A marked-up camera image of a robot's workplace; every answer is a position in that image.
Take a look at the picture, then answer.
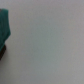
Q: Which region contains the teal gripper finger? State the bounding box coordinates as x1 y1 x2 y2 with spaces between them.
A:
0 9 12 61

